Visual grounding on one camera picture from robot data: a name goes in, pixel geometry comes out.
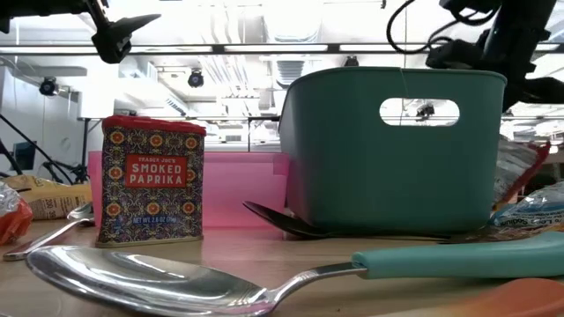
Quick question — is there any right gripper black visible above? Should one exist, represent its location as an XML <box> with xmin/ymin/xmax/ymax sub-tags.
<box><xmin>425</xmin><ymin>28</ymin><xmax>564</xmax><ymax>111</ymax></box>

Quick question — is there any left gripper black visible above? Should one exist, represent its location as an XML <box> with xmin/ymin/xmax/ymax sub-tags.
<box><xmin>0</xmin><ymin>0</ymin><xmax>162</xmax><ymax>65</ymax></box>

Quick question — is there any clear red-trimmed ramen packet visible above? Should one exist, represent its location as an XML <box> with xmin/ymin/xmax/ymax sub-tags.
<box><xmin>493</xmin><ymin>139</ymin><xmax>552</xmax><ymax>208</ymax></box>

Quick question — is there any yellow ramen packet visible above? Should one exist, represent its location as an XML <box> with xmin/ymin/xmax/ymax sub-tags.
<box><xmin>0</xmin><ymin>174</ymin><xmax>93</xmax><ymax>221</ymax></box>

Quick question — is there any plain silver spoon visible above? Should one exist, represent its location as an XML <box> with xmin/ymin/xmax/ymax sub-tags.
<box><xmin>2</xmin><ymin>202</ymin><xmax>96</xmax><ymax>262</ymax></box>

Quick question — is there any orange chicken ramen packet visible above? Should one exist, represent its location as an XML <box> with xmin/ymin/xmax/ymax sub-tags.
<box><xmin>0</xmin><ymin>180</ymin><xmax>34</xmax><ymax>247</ymax></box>

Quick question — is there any dark computer monitor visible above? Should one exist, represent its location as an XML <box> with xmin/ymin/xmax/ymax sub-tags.
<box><xmin>11</xmin><ymin>140</ymin><xmax>38</xmax><ymax>172</ymax></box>

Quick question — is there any pink plastic tray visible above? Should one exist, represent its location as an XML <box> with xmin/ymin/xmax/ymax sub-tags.
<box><xmin>87</xmin><ymin>151</ymin><xmax>291</xmax><ymax>229</ymax></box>

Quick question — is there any teal plastic bin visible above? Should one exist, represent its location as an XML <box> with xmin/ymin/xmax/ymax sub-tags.
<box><xmin>278</xmin><ymin>66</ymin><xmax>508</xmax><ymax>234</ymax></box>

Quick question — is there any black spoon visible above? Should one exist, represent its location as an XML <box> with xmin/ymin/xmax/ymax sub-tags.
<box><xmin>241</xmin><ymin>200</ymin><xmax>494</xmax><ymax>242</ymax></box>

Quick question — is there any thin black cable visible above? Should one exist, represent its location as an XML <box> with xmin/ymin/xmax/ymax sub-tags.
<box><xmin>0</xmin><ymin>113</ymin><xmax>76</xmax><ymax>185</ymax></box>

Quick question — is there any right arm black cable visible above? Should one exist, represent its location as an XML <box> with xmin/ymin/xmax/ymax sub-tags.
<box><xmin>386</xmin><ymin>0</ymin><xmax>455</xmax><ymax>55</ymax></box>

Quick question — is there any orange-handled metal spoon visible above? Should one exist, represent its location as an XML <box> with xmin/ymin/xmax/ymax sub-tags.
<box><xmin>374</xmin><ymin>276</ymin><xmax>564</xmax><ymax>317</ymax></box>

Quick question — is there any teal-handled metal spoon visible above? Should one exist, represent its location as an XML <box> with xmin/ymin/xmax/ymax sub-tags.
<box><xmin>25</xmin><ymin>231</ymin><xmax>564</xmax><ymax>317</ymax></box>

